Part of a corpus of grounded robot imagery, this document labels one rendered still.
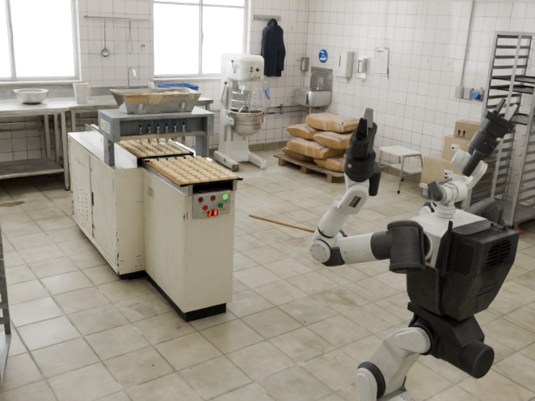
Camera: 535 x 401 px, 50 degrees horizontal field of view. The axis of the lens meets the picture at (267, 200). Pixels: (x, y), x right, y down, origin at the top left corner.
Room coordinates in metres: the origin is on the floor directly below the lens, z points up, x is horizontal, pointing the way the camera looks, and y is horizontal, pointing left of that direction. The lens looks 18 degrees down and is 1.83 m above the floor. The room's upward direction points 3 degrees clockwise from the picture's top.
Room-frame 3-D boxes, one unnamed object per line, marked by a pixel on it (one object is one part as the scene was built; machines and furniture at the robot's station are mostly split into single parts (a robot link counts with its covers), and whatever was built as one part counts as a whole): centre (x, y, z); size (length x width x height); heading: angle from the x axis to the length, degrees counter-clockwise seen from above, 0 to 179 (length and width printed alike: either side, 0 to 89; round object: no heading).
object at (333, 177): (7.18, -0.74, 0.06); 1.20 x 0.80 x 0.11; 39
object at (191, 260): (3.51, 0.52, 0.45); 0.70 x 0.34 x 0.90; 32
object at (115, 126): (3.93, 0.79, 1.01); 0.72 x 0.33 x 0.34; 122
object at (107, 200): (4.33, 1.05, 0.42); 1.28 x 0.72 x 0.84; 32
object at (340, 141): (6.95, -0.90, 0.47); 0.72 x 0.42 x 0.17; 132
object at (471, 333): (1.71, -0.64, 0.84); 0.28 x 0.13 x 0.18; 37
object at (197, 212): (3.20, 0.33, 0.77); 0.24 x 0.04 x 0.14; 122
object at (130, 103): (3.93, 0.79, 1.25); 0.56 x 0.29 x 0.14; 122
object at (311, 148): (7.05, -0.57, 0.32); 0.72 x 0.42 x 0.17; 41
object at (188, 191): (3.95, 0.98, 0.87); 2.01 x 0.03 x 0.07; 32
